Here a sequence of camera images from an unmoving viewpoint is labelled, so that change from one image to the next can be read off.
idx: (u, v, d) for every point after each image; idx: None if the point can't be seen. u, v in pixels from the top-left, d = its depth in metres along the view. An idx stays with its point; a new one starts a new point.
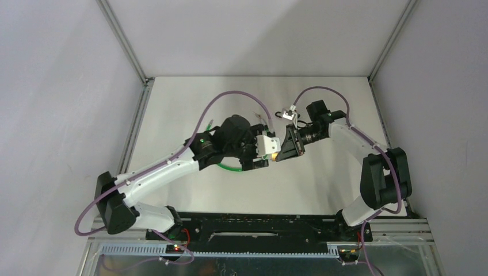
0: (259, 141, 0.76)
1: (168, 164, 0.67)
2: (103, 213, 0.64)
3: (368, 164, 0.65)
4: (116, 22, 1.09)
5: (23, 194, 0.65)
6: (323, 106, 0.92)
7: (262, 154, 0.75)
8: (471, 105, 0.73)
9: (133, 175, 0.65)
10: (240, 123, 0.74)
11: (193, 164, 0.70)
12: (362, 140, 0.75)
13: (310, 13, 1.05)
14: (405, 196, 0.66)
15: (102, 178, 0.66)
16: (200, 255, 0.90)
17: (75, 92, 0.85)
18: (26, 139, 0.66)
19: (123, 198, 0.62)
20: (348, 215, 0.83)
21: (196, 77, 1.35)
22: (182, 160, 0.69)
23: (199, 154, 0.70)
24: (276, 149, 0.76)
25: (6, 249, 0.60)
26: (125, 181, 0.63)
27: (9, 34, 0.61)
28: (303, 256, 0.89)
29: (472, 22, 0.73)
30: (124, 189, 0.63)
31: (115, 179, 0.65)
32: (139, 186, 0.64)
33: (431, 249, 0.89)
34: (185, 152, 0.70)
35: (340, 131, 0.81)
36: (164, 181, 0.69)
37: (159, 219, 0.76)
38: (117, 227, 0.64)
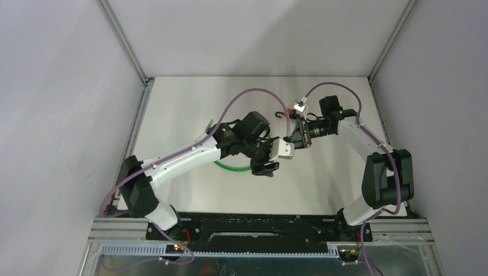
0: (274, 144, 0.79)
1: (193, 150, 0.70)
2: (128, 195, 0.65)
3: (371, 162, 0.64)
4: (117, 23, 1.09)
5: (23, 193, 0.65)
6: (336, 102, 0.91)
7: (275, 157, 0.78)
8: (471, 105, 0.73)
9: (160, 158, 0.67)
10: (263, 118, 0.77)
11: (216, 152, 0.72)
12: (368, 138, 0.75)
13: (310, 13, 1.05)
14: (407, 199, 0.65)
15: (129, 163, 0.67)
16: (200, 255, 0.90)
17: (75, 92, 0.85)
18: (26, 138, 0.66)
19: (149, 181, 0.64)
20: (348, 214, 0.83)
21: (197, 77, 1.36)
22: (205, 148, 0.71)
23: (222, 143, 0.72)
24: (289, 153, 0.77)
25: (6, 249, 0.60)
26: (152, 164, 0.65)
27: (9, 35, 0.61)
28: (304, 255, 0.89)
29: (472, 22, 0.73)
30: (151, 172, 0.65)
31: (142, 162, 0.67)
32: (165, 169, 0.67)
33: (431, 249, 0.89)
34: (208, 140, 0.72)
35: (349, 128, 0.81)
36: (186, 169, 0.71)
37: (166, 217, 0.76)
38: (140, 212, 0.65)
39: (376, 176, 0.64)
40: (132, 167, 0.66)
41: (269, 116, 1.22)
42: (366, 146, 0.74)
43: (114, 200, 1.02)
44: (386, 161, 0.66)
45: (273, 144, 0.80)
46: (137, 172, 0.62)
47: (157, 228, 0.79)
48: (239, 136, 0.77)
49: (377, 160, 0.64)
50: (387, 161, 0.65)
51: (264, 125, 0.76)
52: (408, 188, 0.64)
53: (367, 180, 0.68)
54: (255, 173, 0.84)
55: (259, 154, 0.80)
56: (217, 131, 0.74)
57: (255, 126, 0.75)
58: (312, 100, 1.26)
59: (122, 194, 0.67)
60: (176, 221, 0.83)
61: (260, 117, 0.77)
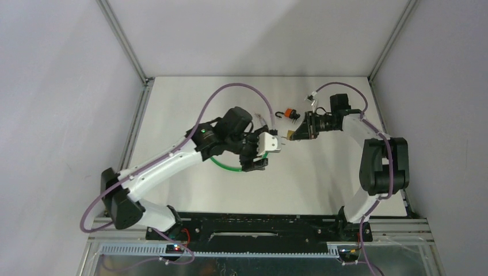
0: (260, 139, 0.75)
1: (170, 157, 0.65)
2: (109, 207, 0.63)
3: (368, 144, 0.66)
4: (116, 23, 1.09)
5: (23, 193, 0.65)
6: (345, 100, 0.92)
7: (262, 153, 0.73)
8: (471, 106, 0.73)
9: (136, 169, 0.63)
10: (244, 114, 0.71)
11: (195, 155, 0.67)
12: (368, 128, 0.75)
13: (310, 14, 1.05)
14: (402, 188, 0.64)
15: (106, 176, 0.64)
16: (200, 255, 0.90)
17: (75, 92, 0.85)
18: (26, 138, 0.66)
19: (127, 194, 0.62)
20: (347, 211, 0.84)
21: (197, 77, 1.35)
22: (183, 153, 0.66)
23: (201, 145, 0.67)
24: (275, 146, 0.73)
25: (6, 249, 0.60)
26: (128, 175, 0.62)
27: (9, 36, 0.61)
28: (304, 256, 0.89)
29: (472, 22, 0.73)
30: (129, 184, 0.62)
31: (118, 174, 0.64)
32: (143, 180, 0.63)
33: (431, 249, 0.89)
34: (187, 143, 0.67)
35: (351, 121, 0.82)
36: (166, 176, 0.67)
37: (160, 219, 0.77)
38: (125, 222, 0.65)
39: (371, 158, 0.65)
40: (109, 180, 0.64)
41: (269, 116, 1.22)
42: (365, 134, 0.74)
43: None
44: (382, 148, 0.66)
45: (259, 138, 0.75)
46: (112, 186, 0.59)
47: (155, 229, 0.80)
48: (221, 137, 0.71)
49: (372, 144, 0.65)
50: (383, 148, 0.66)
51: (247, 121, 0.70)
52: (403, 176, 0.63)
53: (363, 165, 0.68)
54: (246, 169, 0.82)
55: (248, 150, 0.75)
56: (195, 133, 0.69)
57: (238, 123, 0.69)
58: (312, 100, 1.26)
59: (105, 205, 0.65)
60: (174, 222, 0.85)
61: (244, 114, 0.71)
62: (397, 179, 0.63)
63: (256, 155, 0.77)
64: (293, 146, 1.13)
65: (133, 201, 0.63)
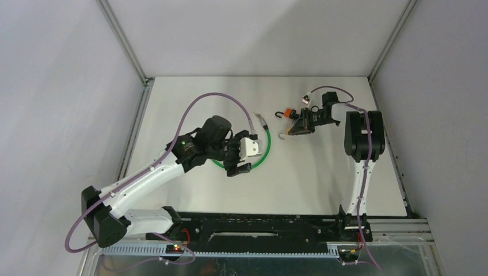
0: (241, 144, 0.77)
1: (152, 170, 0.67)
2: (91, 225, 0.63)
3: (349, 115, 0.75)
4: (116, 23, 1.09)
5: (23, 193, 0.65)
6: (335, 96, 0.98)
7: (244, 157, 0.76)
8: (470, 105, 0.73)
9: (117, 186, 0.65)
10: (222, 123, 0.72)
11: (177, 167, 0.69)
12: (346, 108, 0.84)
13: (309, 14, 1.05)
14: (379, 153, 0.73)
15: (84, 195, 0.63)
16: (200, 255, 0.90)
17: (74, 92, 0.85)
18: (26, 138, 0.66)
19: (109, 211, 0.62)
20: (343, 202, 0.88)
21: (197, 77, 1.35)
22: (165, 165, 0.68)
23: (182, 157, 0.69)
24: (257, 150, 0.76)
25: (7, 250, 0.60)
26: (110, 192, 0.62)
27: (10, 35, 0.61)
28: (303, 256, 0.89)
29: (472, 22, 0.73)
30: (110, 201, 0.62)
31: (99, 192, 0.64)
32: (124, 196, 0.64)
33: (431, 249, 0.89)
34: (167, 156, 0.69)
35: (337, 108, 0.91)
36: (149, 191, 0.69)
37: (153, 224, 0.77)
38: (108, 240, 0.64)
39: (352, 127, 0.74)
40: (89, 200, 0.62)
41: (269, 117, 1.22)
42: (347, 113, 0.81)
43: None
44: (362, 119, 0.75)
45: (240, 142, 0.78)
46: (94, 203, 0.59)
47: (154, 232, 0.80)
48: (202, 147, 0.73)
49: (352, 115, 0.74)
50: (362, 119, 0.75)
51: (225, 130, 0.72)
52: (380, 142, 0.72)
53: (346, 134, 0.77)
54: (231, 174, 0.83)
55: (230, 154, 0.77)
56: (175, 145, 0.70)
57: (216, 133, 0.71)
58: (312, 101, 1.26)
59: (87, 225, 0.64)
60: (171, 223, 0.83)
61: (222, 123, 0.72)
62: (374, 144, 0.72)
63: (239, 159, 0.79)
64: (293, 146, 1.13)
65: (117, 217, 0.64)
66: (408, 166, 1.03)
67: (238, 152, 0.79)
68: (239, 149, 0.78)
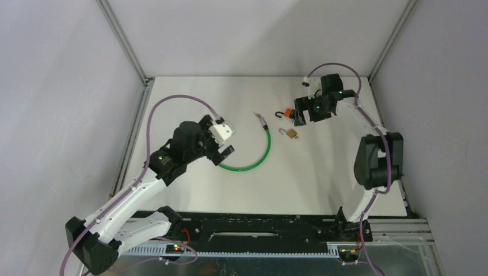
0: (212, 131, 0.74)
1: (134, 190, 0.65)
2: (81, 256, 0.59)
3: (365, 142, 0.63)
4: (116, 22, 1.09)
5: (23, 192, 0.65)
6: (337, 79, 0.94)
7: (221, 142, 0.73)
8: (471, 105, 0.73)
9: (102, 211, 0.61)
10: (190, 129, 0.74)
11: (158, 182, 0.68)
12: (363, 119, 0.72)
13: (309, 14, 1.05)
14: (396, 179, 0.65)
15: (68, 227, 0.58)
16: (203, 255, 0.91)
17: (74, 92, 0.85)
18: (25, 138, 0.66)
19: (98, 238, 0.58)
20: (347, 209, 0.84)
21: (197, 77, 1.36)
22: (146, 183, 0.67)
23: (161, 172, 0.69)
24: (230, 130, 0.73)
25: (8, 249, 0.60)
26: (95, 219, 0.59)
27: (9, 37, 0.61)
28: (303, 256, 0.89)
29: (471, 23, 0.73)
30: (97, 227, 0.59)
31: (84, 221, 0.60)
32: (111, 220, 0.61)
33: (431, 249, 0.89)
34: (146, 173, 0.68)
35: (347, 109, 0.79)
36: (133, 211, 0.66)
37: (149, 233, 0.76)
38: (101, 267, 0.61)
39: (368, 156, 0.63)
40: (73, 231, 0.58)
41: (269, 117, 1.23)
42: (360, 128, 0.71)
43: None
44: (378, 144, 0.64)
45: (212, 131, 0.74)
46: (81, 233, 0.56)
47: (155, 236, 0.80)
48: (179, 156, 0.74)
49: (369, 141, 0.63)
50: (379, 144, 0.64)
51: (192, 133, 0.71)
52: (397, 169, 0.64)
53: (359, 158, 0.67)
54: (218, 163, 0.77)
55: (209, 146, 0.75)
56: (153, 161, 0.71)
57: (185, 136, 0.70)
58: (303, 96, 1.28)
59: (76, 256, 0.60)
60: (169, 225, 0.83)
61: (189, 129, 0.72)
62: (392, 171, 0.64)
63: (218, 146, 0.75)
64: (292, 147, 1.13)
65: (106, 242, 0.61)
66: (408, 165, 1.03)
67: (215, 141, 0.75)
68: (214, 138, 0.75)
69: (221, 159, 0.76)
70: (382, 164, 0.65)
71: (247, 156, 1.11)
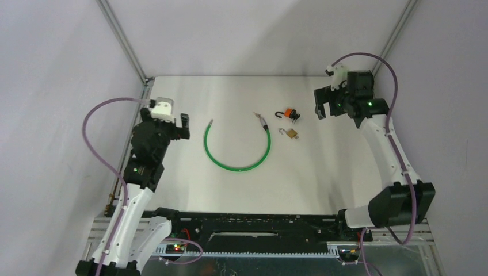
0: (155, 115, 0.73)
1: (126, 208, 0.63)
2: None
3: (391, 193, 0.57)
4: (117, 22, 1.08)
5: (23, 192, 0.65)
6: (369, 81, 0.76)
7: (171, 117, 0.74)
8: (471, 104, 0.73)
9: (106, 241, 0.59)
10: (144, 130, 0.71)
11: (145, 192, 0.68)
12: (393, 157, 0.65)
13: (309, 14, 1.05)
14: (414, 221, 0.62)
15: (79, 272, 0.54)
16: (209, 254, 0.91)
17: (74, 92, 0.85)
18: (26, 137, 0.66)
19: (115, 265, 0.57)
20: (351, 219, 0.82)
21: (197, 77, 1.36)
22: (134, 198, 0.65)
23: (144, 181, 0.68)
24: (167, 103, 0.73)
25: (7, 249, 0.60)
26: (103, 251, 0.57)
27: (8, 37, 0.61)
28: (303, 256, 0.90)
29: (471, 23, 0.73)
30: (109, 258, 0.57)
31: (92, 258, 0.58)
32: (118, 245, 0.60)
33: (431, 249, 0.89)
34: (129, 189, 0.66)
35: (374, 135, 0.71)
36: (135, 227, 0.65)
37: (157, 237, 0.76)
38: None
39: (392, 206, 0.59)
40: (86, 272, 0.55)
41: (269, 117, 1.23)
42: (387, 168, 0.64)
43: (114, 200, 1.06)
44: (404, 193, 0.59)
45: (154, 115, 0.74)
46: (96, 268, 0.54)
47: (163, 237, 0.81)
48: (149, 158, 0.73)
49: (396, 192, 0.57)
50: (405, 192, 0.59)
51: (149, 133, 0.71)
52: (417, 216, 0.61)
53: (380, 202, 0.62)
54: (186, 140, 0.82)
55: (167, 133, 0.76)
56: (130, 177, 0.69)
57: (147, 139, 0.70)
58: (302, 96, 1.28)
59: None
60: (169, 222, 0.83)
61: (144, 132, 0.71)
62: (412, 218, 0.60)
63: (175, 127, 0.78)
64: (292, 147, 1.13)
65: (124, 265, 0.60)
66: None
67: (171, 124, 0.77)
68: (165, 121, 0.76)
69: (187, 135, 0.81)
70: (405, 209, 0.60)
71: (247, 156, 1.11)
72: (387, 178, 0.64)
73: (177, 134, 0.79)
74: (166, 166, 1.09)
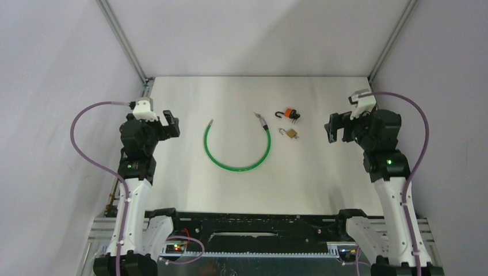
0: (138, 116, 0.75)
1: (130, 200, 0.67)
2: None
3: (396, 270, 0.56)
4: (117, 22, 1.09)
5: (22, 192, 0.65)
6: (395, 133, 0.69)
7: (155, 114, 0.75)
8: (472, 104, 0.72)
9: (118, 234, 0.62)
10: (129, 126, 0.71)
11: (144, 184, 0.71)
12: (407, 232, 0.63)
13: (309, 14, 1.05)
14: None
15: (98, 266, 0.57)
16: (209, 254, 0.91)
17: (74, 92, 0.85)
18: (26, 137, 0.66)
19: (133, 252, 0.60)
20: (351, 223, 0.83)
21: (197, 77, 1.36)
22: (136, 190, 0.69)
23: (141, 174, 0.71)
24: (147, 100, 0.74)
25: (6, 249, 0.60)
26: (118, 242, 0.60)
27: (9, 37, 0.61)
28: (303, 256, 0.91)
29: (472, 23, 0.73)
30: (125, 248, 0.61)
31: (109, 253, 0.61)
32: (131, 234, 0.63)
33: (431, 249, 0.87)
34: (128, 186, 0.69)
35: (389, 202, 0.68)
36: (143, 218, 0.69)
37: (163, 232, 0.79)
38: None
39: None
40: (107, 267, 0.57)
41: (269, 117, 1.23)
42: (397, 243, 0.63)
43: (114, 200, 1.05)
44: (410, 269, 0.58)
45: (138, 117, 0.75)
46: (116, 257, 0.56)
47: (168, 233, 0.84)
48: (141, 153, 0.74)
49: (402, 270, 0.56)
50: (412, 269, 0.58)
51: (138, 125, 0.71)
52: None
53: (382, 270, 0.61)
54: (174, 133, 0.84)
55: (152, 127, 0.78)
56: (126, 173, 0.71)
57: (137, 131, 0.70)
58: (302, 96, 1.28)
59: None
60: (171, 220, 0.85)
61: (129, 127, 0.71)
62: None
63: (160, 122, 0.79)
64: (292, 146, 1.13)
65: (141, 253, 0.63)
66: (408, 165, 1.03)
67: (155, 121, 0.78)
68: (149, 120, 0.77)
69: (175, 129, 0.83)
70: None
71: (247, 156, 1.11)
72: (394, 249, 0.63)
73: (166, 134, 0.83)
74: (166, 166, 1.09)
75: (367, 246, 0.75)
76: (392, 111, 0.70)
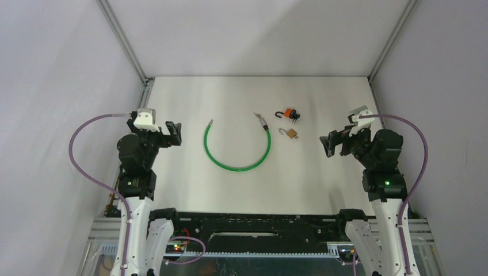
0: (140, 126, 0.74)
1: (132, 221, 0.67)
2: None
3: None
4: (117, 23, 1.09)
5: (23, 191, 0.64)
6: (395, 155, 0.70)
7: (156, 126, 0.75)
8: (472, 104, 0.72)
9: (121, 257, 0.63)
10: (128, 142, 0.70)
11: (145, 202, 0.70)
12: (400, 253, 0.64)
13: (309, 14, 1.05)
14: None
15: None
16: (209, 254, 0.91)
17: (74, 91, 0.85)
18: (26, 136, 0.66)
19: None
20: (351, 226, 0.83)
21: (197, 77, 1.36)
22: (137, 209, 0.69)
23: (141, 191, 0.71)
24: (149, 112, 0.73)
25: (7, 250, 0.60)
26: (122, 267, 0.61)
27: (8, 37, 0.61)
28: (303, 256, 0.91)
29: (472, 22, 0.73)
30: (129, 271, 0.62)
31: None
32: (134, 257, 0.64)
33: (431, 249, 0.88)
34: (129, 203, 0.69)
35: (384, 222, 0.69)
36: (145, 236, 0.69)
37: (164, 241, 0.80)
38: None
39: None
40: None
41: (269, 117, 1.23)
42: (391, 264, 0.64)
43: (114, 200, 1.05)
44: None
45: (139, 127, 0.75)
46: None
47: (169, 236, 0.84)
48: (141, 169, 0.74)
49: None
50: None
51: (137, 141, 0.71)
52: None
53: None
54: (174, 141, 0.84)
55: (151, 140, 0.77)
56: (126, 191, 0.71)
57: (136, 148, 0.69)
58: (302, 96, 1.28)
59: None
60: (171, 223, 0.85)
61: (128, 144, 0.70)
62: None
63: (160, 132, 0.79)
64: (293, 146, 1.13)
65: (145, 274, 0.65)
66: (408, 165, 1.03)
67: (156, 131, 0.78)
68: (150, 130, 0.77)
69: (175, 137, 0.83)
70: None
71: (248, 156, 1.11)
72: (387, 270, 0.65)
73: (167, 142, 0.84)
74: (167, 166, 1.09)
75: (364, 256, 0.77)
76: (392, 133, 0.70)
